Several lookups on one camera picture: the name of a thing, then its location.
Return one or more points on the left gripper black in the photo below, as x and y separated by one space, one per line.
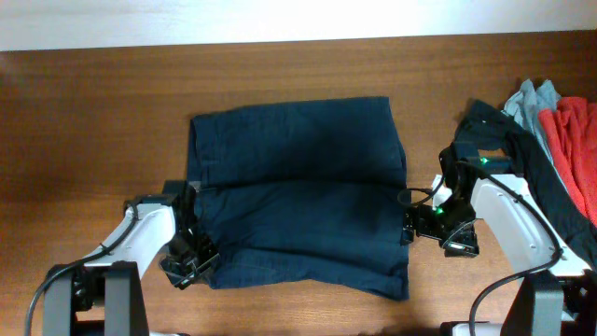
184 280

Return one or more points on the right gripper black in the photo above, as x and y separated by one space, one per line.
465 244

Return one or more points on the red garment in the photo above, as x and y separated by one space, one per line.
571 134

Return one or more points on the black garment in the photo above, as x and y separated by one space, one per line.
489 129

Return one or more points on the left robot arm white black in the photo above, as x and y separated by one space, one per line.
101 294

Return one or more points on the light grey garment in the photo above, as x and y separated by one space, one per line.
525 105

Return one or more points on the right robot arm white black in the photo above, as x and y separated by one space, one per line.
557 293

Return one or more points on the navy blue shorts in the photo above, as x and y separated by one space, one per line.
303 191

